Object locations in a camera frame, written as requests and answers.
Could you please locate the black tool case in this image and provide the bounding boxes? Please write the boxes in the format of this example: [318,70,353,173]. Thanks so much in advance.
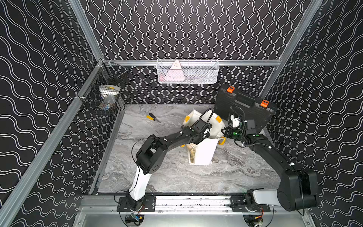
[214,85,277,134]

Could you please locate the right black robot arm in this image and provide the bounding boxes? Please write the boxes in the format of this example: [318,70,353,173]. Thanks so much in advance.
[222,106,319,211]

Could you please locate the yellow black screwdriver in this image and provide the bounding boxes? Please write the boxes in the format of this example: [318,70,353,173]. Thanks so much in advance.
[147,113,160,123]

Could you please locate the white wire wall basket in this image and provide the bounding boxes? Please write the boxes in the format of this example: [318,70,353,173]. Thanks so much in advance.
[156,59,220,84]

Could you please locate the white pouch with yellow handles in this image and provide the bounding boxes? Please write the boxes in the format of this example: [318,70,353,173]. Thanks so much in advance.
[186,113,226,166]

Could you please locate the black wire corner basket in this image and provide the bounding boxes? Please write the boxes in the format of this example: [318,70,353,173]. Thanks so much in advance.
[81,62,130,115]

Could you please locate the pink triangle card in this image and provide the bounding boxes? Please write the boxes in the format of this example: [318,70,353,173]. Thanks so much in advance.
[164,60,185,83]

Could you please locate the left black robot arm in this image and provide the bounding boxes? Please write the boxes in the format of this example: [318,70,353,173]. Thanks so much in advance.
[127,107,214,203]

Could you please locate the silver mounting rail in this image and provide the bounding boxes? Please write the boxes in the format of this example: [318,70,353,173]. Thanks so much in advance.
[117,194,271,213]

